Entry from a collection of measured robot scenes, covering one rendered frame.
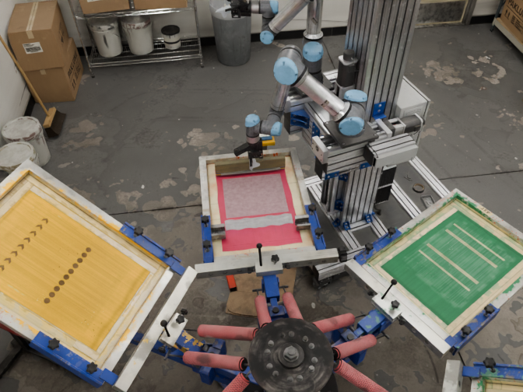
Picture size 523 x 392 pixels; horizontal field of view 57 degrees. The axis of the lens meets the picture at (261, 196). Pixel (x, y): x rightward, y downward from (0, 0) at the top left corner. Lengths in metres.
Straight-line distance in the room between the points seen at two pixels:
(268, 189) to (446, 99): 2.99
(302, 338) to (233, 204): 1.08
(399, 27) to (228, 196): 1.25
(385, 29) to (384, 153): 0.63
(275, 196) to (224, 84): 2.76
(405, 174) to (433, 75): 1.90
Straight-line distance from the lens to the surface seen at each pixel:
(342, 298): 3.44
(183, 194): 4.08
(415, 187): 3.95
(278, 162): 2.78
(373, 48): 2.62
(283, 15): 2.78
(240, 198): 2.68
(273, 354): 1.77
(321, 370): 1.76
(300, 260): 2.31
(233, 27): 5.31
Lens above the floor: 2.91
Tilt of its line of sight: 47 degrees down
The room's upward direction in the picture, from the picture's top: 1 degrees counter-clockwise
